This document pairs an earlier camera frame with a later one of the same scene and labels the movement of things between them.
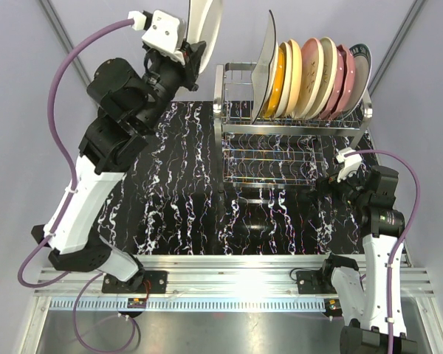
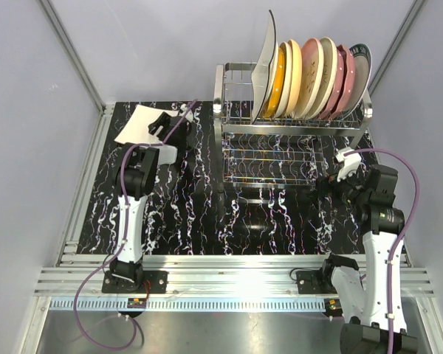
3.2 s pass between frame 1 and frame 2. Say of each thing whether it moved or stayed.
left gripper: moved
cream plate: stayed
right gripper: stayed
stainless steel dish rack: stayed
